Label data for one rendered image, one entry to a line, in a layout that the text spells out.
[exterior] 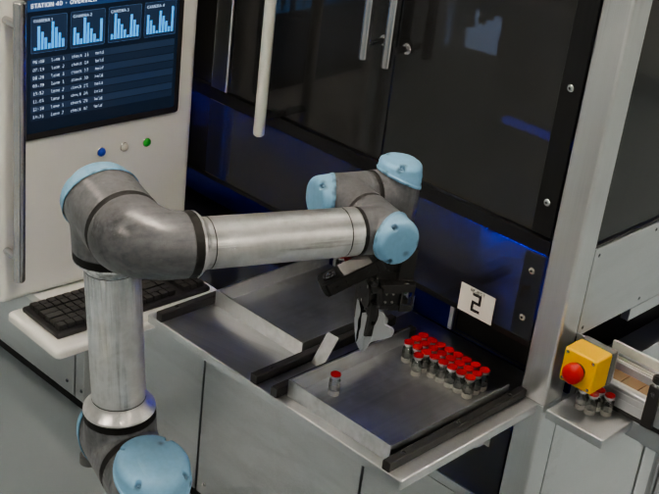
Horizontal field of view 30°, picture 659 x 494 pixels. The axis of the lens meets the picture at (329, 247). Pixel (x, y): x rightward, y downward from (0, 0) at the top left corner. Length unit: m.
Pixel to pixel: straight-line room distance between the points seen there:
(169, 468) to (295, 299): 0.84
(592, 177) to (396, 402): 0.56
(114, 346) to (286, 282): 0.89
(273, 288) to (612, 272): 0.74
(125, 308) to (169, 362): 1.41
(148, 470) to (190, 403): 1.37
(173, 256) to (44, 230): 1.05
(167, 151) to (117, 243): 1.15
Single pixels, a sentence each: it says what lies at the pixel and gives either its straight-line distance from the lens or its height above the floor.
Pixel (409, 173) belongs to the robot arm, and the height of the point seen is 1.40.
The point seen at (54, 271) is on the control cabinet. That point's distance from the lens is 2.77.
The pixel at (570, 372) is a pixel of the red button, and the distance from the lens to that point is 2.31.
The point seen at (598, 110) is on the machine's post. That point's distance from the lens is 2.18.
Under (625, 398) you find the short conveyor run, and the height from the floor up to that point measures 0.92.
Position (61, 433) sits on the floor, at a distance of 3.72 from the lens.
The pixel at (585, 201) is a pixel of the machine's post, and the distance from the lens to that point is 2.23.
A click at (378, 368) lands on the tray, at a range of 2.44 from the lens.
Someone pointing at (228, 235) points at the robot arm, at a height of 1.39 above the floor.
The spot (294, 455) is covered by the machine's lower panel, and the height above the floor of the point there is 0.40.
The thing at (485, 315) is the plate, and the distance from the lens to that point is 2.43.
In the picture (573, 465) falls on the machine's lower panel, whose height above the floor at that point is 0.66.
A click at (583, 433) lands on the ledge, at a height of 0.87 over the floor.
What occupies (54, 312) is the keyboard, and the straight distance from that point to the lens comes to 2.65.
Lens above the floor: 2.14
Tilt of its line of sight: 26 degrees down
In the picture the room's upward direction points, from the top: 7 degrees clockwise
